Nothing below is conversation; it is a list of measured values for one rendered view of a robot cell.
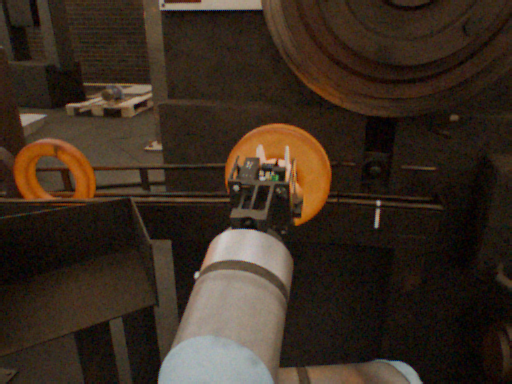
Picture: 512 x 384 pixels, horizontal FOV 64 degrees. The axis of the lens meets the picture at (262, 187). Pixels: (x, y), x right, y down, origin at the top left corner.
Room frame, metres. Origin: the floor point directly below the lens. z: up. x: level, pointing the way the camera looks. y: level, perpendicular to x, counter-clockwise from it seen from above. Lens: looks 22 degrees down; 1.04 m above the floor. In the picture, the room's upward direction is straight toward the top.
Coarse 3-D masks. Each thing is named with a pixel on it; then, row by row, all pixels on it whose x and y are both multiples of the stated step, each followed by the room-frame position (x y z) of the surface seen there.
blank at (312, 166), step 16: (272, 128) 0.56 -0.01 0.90; (288, 128) 0.56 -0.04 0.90; (240, 144) 0.56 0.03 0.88; (256, 144) 0.56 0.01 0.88; (272, 144) 0.55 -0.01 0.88; (288, 144) 0.55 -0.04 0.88; (304, 144) 0.55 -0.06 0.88; (304, 160) 0.55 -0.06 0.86; (320, 160) 0.54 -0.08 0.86; (304, 176) 0.55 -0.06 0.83; (320, 176) 0.54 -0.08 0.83; (304, 192) 0.54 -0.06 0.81; (320, 192) 0.54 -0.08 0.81; (304, 208) 0.54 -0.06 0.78; (320, 208) 0.54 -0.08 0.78
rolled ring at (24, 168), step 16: (32, 144) 0.87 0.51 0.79; (48, 144) 0.87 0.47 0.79; (64, 144) 0.88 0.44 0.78; (16, 160) 0.88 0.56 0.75; (32, 160) 0.88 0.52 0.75; (64, 160) 0.86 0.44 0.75; (80, 160) 0.86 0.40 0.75; (16, 176) 0.88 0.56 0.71; (32, 176) 0.89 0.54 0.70; (80, 176) 0.86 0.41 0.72; (32, 192) 0.88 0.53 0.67; (80, 192) 0.86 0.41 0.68
